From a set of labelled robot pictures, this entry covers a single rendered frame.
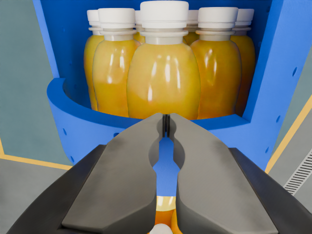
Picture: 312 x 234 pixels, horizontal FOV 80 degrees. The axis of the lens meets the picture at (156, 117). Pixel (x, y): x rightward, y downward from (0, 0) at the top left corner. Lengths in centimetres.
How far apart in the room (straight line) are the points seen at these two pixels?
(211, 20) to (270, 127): 11
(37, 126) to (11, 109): 23
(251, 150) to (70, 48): 26
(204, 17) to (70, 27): 18
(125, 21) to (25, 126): 182
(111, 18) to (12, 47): 153
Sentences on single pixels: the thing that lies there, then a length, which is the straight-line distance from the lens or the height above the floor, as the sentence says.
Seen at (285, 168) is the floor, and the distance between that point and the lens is 215.
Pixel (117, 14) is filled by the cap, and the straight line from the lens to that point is 21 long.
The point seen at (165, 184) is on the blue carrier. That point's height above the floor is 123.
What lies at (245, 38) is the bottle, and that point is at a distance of 28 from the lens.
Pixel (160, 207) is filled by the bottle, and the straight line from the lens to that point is 24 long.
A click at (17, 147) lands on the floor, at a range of 220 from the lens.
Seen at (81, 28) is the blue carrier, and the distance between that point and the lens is 32.
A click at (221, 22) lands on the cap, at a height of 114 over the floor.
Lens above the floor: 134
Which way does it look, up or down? 61 degrees down
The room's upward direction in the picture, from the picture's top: 175 degrees counter-clockwise
